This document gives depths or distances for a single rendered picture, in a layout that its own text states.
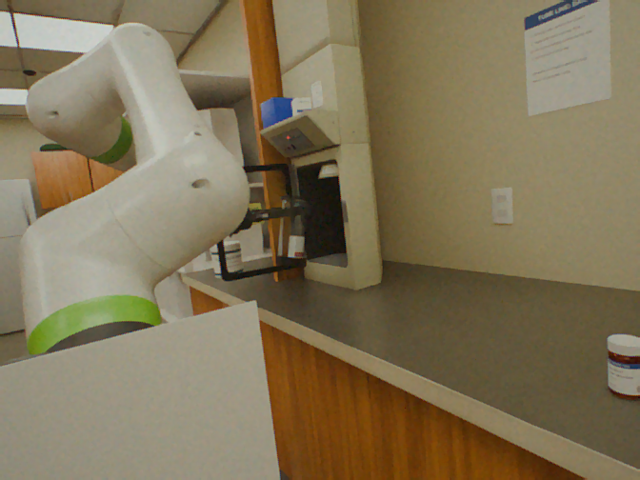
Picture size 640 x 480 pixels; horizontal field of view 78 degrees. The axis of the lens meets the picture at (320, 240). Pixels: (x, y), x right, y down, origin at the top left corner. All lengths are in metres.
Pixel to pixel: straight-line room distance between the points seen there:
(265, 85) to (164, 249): 1.20
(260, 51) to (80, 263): 1.27
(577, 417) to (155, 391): 0.53
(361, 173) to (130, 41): 0.78
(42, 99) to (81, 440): 0.62
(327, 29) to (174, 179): 0.98
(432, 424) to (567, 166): 0.83
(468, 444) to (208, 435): 0.48
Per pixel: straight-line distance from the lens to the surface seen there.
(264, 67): 1.62
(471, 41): 1.51
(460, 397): 0.69
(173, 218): 0.46
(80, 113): 0.84
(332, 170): 1.36
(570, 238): 1.33
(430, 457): 0.86
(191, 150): 0.47
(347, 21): 1.41
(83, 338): 0.44
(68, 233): 0.51
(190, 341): 0.37
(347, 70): 1.34
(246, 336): 0.38
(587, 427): 0.65
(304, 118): 1.24
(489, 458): 0.76
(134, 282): 0.48
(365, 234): 1.31
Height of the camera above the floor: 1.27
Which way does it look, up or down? 7 degrees down
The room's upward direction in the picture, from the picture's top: 6 degrees counter-clockwise
